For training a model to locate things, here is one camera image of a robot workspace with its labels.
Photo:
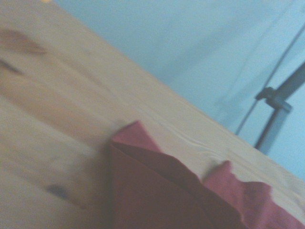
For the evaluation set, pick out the red shorts with elastic waistband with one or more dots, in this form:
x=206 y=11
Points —
x=155 y=190

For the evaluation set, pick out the dark camera stand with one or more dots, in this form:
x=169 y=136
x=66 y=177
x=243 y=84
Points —
x=276 y=119

